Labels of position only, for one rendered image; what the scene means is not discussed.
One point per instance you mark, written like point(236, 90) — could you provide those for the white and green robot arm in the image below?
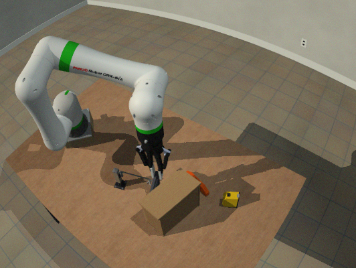
point(149, 81)

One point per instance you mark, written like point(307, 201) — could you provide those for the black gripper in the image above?
point(141, 149)

